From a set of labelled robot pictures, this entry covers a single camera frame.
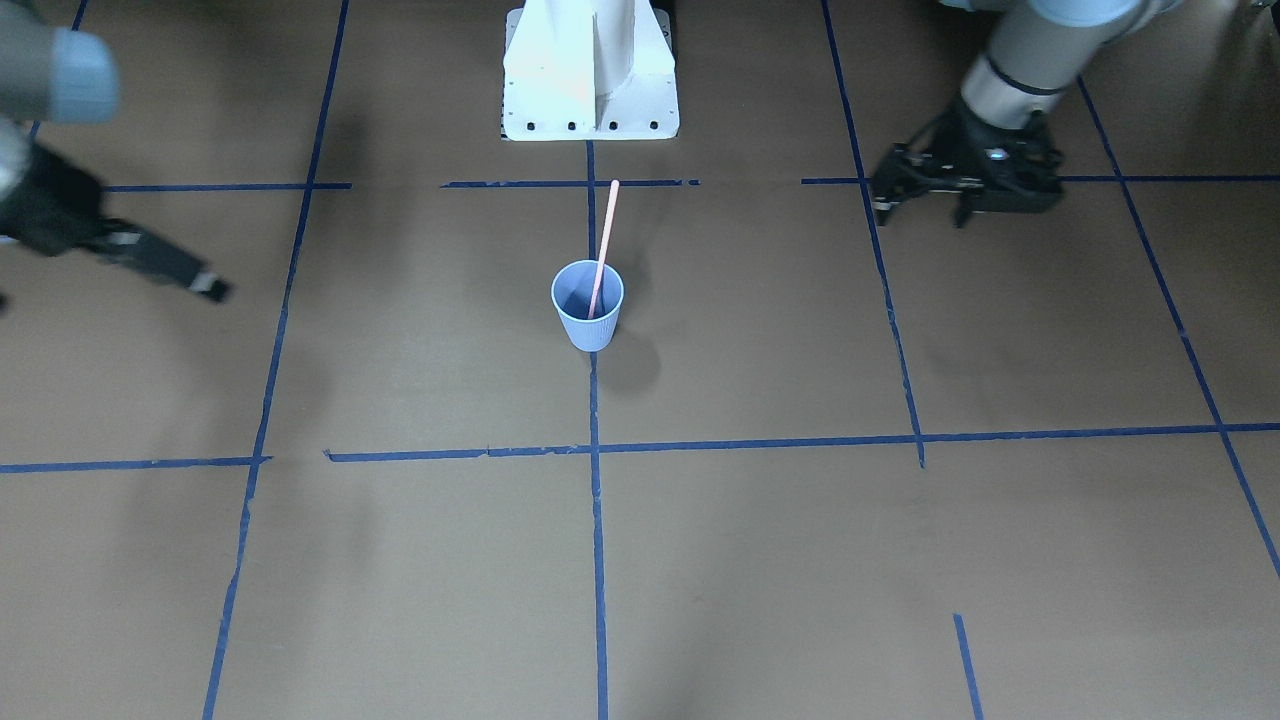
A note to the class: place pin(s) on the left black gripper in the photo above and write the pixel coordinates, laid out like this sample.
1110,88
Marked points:
955,140

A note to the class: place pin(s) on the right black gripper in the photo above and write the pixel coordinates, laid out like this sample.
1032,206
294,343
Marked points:
52,212

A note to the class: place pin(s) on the pink chopstick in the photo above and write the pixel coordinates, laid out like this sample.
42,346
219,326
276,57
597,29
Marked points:
605,242

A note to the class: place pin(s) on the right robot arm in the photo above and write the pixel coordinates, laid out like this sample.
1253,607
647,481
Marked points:
49,74

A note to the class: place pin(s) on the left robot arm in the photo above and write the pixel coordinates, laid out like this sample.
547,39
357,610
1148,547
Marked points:
1037,51

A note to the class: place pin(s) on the blue ribbed plastic cup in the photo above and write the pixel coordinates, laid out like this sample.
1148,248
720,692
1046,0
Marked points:
570,294

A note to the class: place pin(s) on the white mounting pillar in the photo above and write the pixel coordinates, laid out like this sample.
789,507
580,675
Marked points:
590,71

